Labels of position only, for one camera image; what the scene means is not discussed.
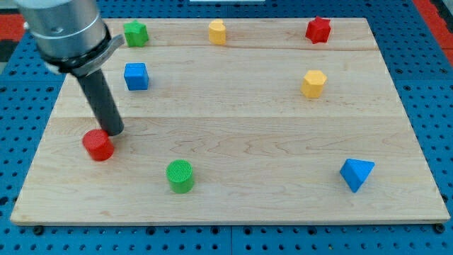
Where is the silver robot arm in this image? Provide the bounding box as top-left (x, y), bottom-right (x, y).
top-left (14, 0), bottom-right (125, 77)

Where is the wooden board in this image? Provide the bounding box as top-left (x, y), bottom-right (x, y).
top-left (11, 18), bottom-right (450, 226)

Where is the green cylinder block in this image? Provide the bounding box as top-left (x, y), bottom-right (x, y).
top-left (166, 159), bottom-right (194, 193)

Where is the yellow hexagon block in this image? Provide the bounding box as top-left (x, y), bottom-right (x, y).
top-left (300, 70), bottom-right (327, 98)

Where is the blue cube block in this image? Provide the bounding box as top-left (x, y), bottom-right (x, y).
top-left (123, 63), bottom-right (149, 91)

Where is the green star block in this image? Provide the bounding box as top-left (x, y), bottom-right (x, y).
top-left (123, 20), bottom-right (149, 47)

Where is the red cylinder block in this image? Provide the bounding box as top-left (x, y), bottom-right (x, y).
top-left (82, 129), bottom-right (115, 162)

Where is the red star block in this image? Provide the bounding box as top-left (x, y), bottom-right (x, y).
top-left (305, 16), bottom-right (331, 44)

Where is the blue triangle block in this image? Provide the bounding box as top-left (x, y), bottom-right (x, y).
top-left (340, 159), bottom-right (375, 193)

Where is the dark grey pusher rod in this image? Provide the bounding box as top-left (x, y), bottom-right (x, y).
top-left (77, 69), bottom-right (124, 136)

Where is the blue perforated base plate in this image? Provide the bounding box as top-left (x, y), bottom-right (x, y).
top-left (1, 0), bottom-right (452, 254)

